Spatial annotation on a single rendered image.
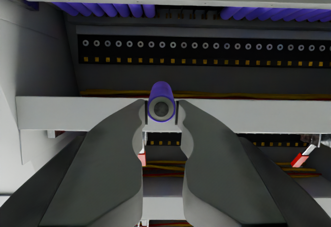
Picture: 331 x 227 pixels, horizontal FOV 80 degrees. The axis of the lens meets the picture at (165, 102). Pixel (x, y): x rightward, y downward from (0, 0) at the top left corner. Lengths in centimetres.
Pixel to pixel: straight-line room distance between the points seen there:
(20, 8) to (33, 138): 18
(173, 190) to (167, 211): 8
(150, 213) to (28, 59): 32
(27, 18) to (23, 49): 5
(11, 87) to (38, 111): 4
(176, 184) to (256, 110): 28
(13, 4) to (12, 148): 19
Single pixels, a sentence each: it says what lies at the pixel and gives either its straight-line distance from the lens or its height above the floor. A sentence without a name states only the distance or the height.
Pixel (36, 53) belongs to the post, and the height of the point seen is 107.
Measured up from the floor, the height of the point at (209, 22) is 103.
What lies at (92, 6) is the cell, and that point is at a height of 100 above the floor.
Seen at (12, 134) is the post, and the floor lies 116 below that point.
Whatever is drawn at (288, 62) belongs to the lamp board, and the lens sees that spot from 46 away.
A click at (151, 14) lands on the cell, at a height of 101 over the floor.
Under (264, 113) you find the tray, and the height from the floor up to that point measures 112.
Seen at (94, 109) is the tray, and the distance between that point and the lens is 28.
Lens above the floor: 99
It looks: 28 degrees up
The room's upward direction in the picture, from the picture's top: 178 degrees counter-clockwise
